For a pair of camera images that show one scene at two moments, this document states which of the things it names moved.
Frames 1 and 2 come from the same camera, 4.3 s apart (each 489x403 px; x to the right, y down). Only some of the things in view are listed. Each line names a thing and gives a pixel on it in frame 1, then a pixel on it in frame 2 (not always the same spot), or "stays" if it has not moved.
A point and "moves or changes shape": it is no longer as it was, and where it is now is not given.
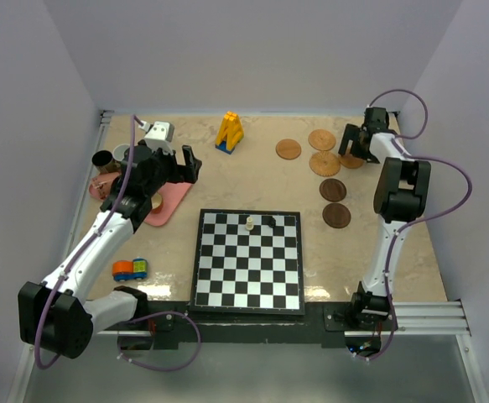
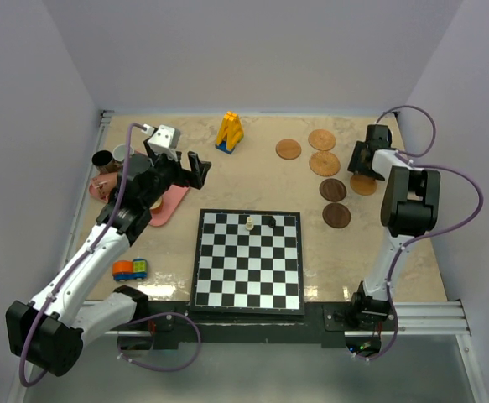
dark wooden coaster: [336, 216] stays
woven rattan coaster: [321, 139] stays
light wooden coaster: [351, 162] moves or changes shape
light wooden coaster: [288, 149] stays
